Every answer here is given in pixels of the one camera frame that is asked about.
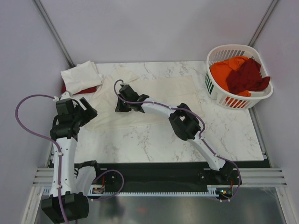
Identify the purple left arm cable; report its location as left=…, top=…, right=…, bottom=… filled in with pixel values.
left=15, top=94, right=125, bottom=222

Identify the green t shirt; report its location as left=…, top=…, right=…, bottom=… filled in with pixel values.
left=205, top=73, right=214, bottom=95

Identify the aluminium frame rail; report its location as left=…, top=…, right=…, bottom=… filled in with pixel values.
left=33, top=168, right=287, bottom=187

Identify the folded red t shirt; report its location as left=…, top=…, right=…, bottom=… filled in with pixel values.
left=61, top=81, right=98, bottom=95

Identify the orange t shirt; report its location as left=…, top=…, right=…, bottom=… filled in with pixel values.
left=210, top=56, right=248, bottom=92

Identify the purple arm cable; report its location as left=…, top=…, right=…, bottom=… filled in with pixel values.
left=114, top=79, right=242, bottom=203
left=15, top=94, right=125, bottom=222

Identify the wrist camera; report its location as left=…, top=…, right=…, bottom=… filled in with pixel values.
left=119, top=84, right=139, bottom=102
left=56, top=91, right=74, bottom=116

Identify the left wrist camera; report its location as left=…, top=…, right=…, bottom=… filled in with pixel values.
left=56, top=91, right=74, bottom=116

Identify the corner metal post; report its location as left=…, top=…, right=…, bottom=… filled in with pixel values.
left=32, top=0, right=75, bottom=68
left=248, top=0, right=280, bottom=47

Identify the left corner metal post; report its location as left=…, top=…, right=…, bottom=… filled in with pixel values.
left=32, top=0, right=75, bottom=68

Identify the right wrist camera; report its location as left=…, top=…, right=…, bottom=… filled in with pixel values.
left=119, top=84, right=139, bottom=102

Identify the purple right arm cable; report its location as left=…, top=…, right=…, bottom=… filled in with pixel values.
left=114, top=79, right=242, bottom=203

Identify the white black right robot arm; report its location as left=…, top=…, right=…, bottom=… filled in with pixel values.
left=115, top=93, right=241, bottom=184

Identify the white slotted cable duct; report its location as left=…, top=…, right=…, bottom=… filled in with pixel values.
left=42, top=185, right=234, bottom=198

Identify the dark red t shirt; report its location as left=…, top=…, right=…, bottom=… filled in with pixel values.
left=226, top=58, right=271, bottom=97

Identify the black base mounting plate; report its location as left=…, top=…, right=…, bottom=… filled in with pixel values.
left=95, top=162, right=241, bottom=192

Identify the right corner metal post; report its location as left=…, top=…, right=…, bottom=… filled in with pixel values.
left=248, top=0, right=280, bottom=47

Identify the cream white t shirt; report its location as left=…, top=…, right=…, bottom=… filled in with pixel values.
left=84, top=68, right=204, bottom=131

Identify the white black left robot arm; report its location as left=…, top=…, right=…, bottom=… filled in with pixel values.
left=41, top=98, right=103, bottom=224

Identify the folded white t shirt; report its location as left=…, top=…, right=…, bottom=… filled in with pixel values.
left=61, top=61, right=104, bottom=87

